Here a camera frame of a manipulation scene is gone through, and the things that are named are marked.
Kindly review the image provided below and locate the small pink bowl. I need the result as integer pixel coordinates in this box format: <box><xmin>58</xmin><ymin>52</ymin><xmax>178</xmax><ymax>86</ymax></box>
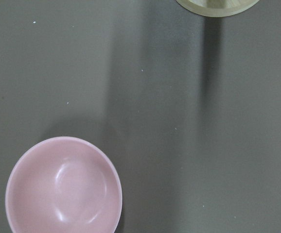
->
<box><xmin>5</xmin><ymin>136</ymin><xmax>123</xmax><ymax>233</ymax></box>

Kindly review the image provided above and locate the wooden mug tree stand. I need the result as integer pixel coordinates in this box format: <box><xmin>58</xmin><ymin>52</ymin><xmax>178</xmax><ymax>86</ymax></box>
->
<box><xmin>176</xmin><ymin>0</ymin><xmax>259</xmax><ymax>17</ymax></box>

